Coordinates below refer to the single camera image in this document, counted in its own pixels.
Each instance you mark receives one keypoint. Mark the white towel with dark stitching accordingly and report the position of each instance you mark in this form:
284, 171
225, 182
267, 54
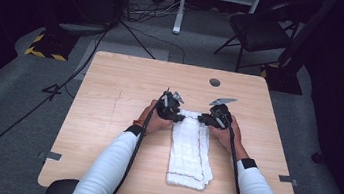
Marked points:
190, 153

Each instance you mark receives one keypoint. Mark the red wristband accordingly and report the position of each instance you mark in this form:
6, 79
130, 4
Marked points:
138, 123

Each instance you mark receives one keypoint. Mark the grey table grommet hole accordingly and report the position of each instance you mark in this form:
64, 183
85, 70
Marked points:
214, 82

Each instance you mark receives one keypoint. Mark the thin black tripod leg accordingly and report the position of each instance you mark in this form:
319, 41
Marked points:
137, 38

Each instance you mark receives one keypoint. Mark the black stand with striped base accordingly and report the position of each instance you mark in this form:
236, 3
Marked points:
285, 76

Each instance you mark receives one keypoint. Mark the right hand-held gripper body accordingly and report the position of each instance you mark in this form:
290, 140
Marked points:
221, 115

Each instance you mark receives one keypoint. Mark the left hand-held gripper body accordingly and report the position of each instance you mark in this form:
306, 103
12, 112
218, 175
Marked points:
168, 105

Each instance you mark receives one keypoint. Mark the person's left hand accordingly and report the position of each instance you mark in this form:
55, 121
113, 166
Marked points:
155, 121

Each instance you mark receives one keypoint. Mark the black base with yellow stripes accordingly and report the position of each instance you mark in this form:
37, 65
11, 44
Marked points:
50, 45

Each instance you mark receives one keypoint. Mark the person's right hand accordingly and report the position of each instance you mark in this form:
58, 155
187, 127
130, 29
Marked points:
230, 138

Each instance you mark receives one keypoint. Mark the small black floor object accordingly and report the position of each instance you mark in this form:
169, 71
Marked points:
317, 157

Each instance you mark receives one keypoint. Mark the grey tape strip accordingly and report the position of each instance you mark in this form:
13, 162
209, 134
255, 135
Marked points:
288, 179
50, 155

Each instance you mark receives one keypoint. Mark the black folding chair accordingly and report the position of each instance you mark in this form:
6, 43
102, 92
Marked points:
257, 32

